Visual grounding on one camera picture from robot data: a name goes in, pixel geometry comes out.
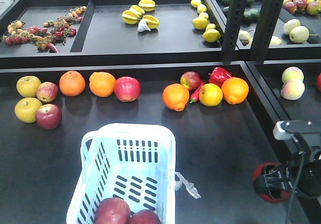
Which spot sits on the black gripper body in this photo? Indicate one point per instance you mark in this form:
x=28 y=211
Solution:
x=304 y=164

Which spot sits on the dark red apple front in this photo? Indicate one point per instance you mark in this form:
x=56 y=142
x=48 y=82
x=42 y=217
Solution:
x=144 y=216

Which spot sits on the dark red apple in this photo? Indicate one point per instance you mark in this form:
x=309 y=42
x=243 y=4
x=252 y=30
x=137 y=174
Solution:
x=49 y=116
x=190 y=80
x=144 y=216

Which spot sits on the light blue plastic basket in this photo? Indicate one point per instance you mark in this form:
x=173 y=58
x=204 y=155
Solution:
x=135 y=162

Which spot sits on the pale peach front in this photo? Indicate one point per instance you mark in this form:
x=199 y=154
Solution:
x=292 y=89

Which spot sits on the pale peach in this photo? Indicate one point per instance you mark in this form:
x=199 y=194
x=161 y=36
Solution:
x=292 y=89
x=292 y=73

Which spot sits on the pale peach rear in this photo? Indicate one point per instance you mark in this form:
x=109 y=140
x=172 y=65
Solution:
x=292 y=73

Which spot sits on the orange fruit right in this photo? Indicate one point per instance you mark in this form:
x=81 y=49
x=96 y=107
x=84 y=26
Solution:
x=235 y=90

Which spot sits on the orange fruit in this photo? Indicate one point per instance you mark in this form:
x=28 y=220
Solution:
x=175 y=97
x=72 y=83
x=235 y=90
x=102 y=84

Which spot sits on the clear plastic strip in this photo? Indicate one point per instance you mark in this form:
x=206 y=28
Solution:
x=189 y=186

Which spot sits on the yellow apple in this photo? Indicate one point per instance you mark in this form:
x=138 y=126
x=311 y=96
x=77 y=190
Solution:
x=27 y=86
x=25 y=109
x=210 y=95

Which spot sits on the red bell pepper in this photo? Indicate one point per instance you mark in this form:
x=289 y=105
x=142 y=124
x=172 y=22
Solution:
x=218 y=76

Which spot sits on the red chili pepper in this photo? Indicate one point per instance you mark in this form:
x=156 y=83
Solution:
x=195 y=95

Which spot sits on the black upper fruit tray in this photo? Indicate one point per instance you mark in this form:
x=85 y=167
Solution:
x=283 y=52

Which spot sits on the orange fruit left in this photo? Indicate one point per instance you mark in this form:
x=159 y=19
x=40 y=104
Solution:
x=175 y=97

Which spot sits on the black left upper tray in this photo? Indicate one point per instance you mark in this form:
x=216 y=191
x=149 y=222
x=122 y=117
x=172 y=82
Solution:
x=103 y=38

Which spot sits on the bright red apple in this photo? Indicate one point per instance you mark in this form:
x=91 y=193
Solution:
x=127 y=89

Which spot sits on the white garlic bulb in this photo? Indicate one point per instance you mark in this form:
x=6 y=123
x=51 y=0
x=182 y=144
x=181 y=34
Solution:
x=142 y=26

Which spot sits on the dark red apple left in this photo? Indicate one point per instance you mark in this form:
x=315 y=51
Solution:
x=49 y=116

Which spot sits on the pink red small apple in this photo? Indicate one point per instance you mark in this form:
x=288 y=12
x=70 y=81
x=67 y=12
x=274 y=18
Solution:
x=47 y=92

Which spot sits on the yellow apple front left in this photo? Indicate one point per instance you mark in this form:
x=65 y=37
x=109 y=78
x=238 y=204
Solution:
x=25 y=109

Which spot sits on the yellow apple far left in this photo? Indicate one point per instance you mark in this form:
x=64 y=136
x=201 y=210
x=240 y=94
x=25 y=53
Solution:
x=27 y=86

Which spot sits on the black shelf upright post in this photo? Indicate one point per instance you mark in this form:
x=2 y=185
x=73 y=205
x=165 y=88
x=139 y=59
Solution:
x=250 y=20

